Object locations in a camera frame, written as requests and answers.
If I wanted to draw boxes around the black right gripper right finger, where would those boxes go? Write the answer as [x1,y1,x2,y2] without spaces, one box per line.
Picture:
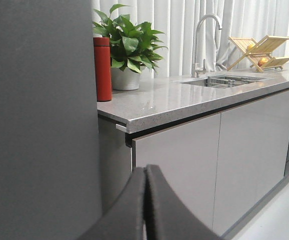
[144,164,221,240]

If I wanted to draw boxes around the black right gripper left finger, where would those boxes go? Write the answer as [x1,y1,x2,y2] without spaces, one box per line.
[79,167,146,240]

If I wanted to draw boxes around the dark grey fridge door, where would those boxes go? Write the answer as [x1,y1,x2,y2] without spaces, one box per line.
[0,0,102,240]

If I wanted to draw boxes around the grey cabinet door left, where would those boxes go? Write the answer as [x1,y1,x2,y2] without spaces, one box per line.
[132,113,221,229]

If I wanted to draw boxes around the grey cabinet door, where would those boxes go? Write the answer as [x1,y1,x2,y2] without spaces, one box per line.
[132,113,221,229]
[212,90,289,235]

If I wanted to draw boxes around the grey cabinet door right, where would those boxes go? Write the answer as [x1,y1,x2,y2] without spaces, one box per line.
[212,90,289,235]

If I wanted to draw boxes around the grey stone countertop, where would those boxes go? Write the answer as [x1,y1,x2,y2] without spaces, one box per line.
[97,63,289,134]

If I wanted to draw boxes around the silver ribbed plant pot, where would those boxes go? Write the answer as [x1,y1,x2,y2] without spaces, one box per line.
[111,67,142,91]

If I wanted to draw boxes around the metal sink drain basket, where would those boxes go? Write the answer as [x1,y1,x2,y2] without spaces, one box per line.
[206,76,256,89]

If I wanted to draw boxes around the stainless steel sink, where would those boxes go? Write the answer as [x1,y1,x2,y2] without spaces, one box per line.
[181,74,271,89]

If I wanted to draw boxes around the stainless steel kitchen faucet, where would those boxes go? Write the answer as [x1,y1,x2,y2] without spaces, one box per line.
[190,13,223,78]

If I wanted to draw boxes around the green potted plant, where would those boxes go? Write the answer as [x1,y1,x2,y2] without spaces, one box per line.
[93,9,165,74]

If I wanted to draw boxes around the red thermos bottle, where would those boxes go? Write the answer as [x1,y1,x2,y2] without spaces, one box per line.
[93,37,112,102]

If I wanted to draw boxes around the red apple on rack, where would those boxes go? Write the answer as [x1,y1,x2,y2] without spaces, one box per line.
[257,57,269,67]

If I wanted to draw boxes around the wooden folding dish rack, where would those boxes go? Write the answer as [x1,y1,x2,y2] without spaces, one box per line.
[227,35,289,73]

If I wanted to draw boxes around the white curtain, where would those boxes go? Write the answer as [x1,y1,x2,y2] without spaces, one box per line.
[90,0,289,78]

